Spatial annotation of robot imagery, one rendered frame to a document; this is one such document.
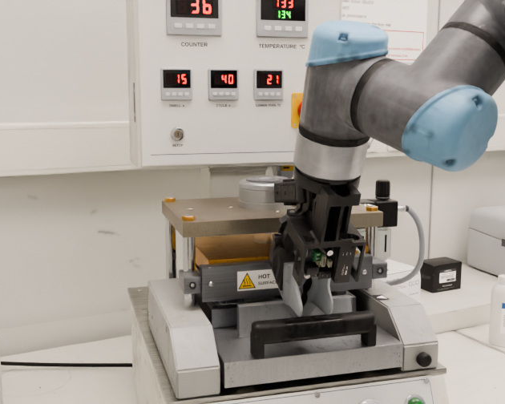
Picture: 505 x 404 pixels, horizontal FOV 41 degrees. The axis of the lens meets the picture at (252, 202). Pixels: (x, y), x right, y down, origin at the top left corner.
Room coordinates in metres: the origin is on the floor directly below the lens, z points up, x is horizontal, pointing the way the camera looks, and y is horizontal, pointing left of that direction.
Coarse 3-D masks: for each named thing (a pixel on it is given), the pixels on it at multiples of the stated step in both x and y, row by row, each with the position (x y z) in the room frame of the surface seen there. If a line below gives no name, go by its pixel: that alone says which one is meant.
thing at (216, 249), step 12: (204, 240) 0.93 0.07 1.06; (216, 240) 0.93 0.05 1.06; (228, 240) 0.93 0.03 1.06; (240, 240) 0.93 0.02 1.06; (252, 240) 0.93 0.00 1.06; (264, 240) 0.91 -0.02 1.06; (204, 252) 0.85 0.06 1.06; (216, 252) 0.85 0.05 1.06; (228, 252) 0.85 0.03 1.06; (240, 252) 0.85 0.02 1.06; (252, 252) 0.85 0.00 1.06; (264, 252) 0.85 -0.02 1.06; (204, 264) 0.83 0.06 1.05
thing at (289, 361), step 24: (240, 312) 0.78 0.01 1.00; (264, 312) 0.79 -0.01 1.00; (288, 312) 0.79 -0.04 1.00; (312, 312) 0.80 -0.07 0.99; (336, 312) 0.81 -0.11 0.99; (216, 336) 0.78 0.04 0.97; (240, 336) 0.78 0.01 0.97; (360, 336) 0.78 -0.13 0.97; (384, 336) 0.78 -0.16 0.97; (240, 360) 0.71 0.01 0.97; (264, 360) 0.71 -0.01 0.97; (288, 360) 0.72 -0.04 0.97; (312, 360) 0.73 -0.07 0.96; (336, 360) 0.74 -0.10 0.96; (360, 360) 0.75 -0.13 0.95; (384, 360) 0.75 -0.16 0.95; (240, 384) 0.71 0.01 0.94
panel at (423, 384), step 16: (368, 384) 0.75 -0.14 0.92; (384, 384) 0.75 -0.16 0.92; (400, 384) 0.76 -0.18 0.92; (416, 384) 0.76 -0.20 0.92; (432, 384) 0.77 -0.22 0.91; (240, 400) 0.71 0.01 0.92; (256, 400) 0.71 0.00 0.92; (272, 400) 0.71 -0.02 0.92; (288, 400) 0.72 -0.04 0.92; (304, 400) 0.72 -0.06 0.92; (320, 400) 0.73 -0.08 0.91; (336, 400) 0.73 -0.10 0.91; (352, 400) 0.74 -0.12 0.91; (384, 400) 0.75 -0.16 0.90; (400, 400) 0.75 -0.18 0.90; (432, 400) 0.76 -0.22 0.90
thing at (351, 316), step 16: (272, 320) 0.73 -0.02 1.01; (288, 320) 0.73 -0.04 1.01; (304, 320) 0.73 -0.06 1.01; (320, 320) 0.73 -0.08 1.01; (336, 320) 0.74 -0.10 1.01; (352, 320) 0.74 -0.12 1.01; (368, 320) 0.75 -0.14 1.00; (256, 336) 0.71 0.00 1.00; (272, 336) 0.72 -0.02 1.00; (288, 336) 0.72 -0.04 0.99; (304, 336) 0.73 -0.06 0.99; (320, 336) 0.73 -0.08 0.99; (336, 336) 0.74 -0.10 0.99; (368, 336) 0.75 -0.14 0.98; (256, 352) 0.71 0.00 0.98
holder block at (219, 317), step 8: (352, 296) 0.87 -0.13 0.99; (200, 304) 0.88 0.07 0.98; (208, 304) 0.83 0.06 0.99; (240, 304) 0.83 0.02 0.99; (208, 312) 0.83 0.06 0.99; (216, 312) 0.81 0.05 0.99; (224, 312) 0.82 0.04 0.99; (232, 312) 0.82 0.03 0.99; (208, 320) 0.83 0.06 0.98; (216, 320) 0.81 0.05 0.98; (224, 320) 0.82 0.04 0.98; (232, 320) 0.82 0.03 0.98
